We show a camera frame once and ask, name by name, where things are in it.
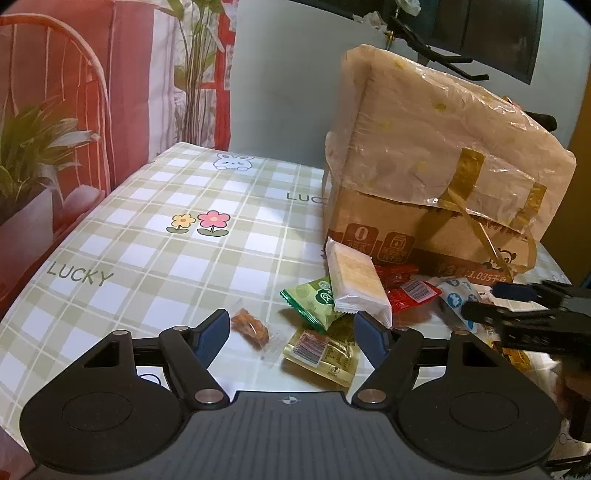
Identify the olive gold snack packet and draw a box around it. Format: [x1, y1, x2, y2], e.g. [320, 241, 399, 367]
[281, 318, 359, 387]

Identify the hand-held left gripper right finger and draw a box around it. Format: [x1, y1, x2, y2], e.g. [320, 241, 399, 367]
[352, 311, 497, 409]

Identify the brown cardboard box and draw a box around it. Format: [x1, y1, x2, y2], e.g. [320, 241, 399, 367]
[323, 181, 539, 285]

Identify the person's right hand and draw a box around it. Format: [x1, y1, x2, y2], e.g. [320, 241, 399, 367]
[553, 356, 591, 418]

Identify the black exercise bike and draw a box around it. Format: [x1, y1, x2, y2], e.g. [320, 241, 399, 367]
[387, 13, 557, 131]

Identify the wooden door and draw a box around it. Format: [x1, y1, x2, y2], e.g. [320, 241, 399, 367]
[569, 55, 591, 287]

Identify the plain red snack packet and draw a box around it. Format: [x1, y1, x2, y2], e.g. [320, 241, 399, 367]
[373, 264, 419, 291]

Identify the translucent plastic bag liner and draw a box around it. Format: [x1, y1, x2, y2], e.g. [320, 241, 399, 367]
[322, 44, 578, 274]

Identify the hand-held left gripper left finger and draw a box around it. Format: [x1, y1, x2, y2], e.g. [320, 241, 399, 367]
[84, 308, 230, 409]

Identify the green checkered tablecloth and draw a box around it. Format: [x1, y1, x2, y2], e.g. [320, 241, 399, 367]
[0, 141, 591, 464]

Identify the clear packet of brown nuts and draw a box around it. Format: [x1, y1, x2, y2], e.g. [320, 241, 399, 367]
[229, 306, 279, 361]

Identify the crumpled white tissue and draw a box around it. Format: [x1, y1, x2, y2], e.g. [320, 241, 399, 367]
[353, 11, 389, 32]

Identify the dark sliding window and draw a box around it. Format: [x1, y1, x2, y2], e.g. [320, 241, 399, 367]
[378, 0, 544, 85]

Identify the red packet with barcode label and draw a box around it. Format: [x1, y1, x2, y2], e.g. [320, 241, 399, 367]
[387, 279, 443, 315]

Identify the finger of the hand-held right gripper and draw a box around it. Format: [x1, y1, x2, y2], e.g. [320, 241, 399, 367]
[491, 279, 591, 311]
[462, 300, 591, 329]

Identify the white cracker packet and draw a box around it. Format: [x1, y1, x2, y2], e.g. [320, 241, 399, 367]
[325, 237, 393, 329]

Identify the pale green snack packet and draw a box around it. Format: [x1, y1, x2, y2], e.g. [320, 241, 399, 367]
[281, 276, 348, 334]

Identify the white and blue snack packet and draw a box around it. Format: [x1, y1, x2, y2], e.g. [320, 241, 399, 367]
[433, 276, 491, 334]

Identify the printed backdrop cloth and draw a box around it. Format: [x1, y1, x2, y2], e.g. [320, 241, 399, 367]
[0, 0, 237, 301]

